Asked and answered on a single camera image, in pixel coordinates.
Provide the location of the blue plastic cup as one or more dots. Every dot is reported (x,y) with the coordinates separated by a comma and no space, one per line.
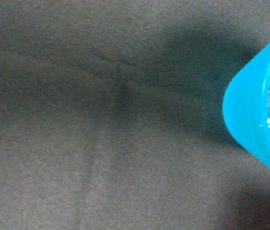
(246,106)

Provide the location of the black tablecloth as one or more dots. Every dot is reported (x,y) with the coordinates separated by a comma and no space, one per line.
(111,115)

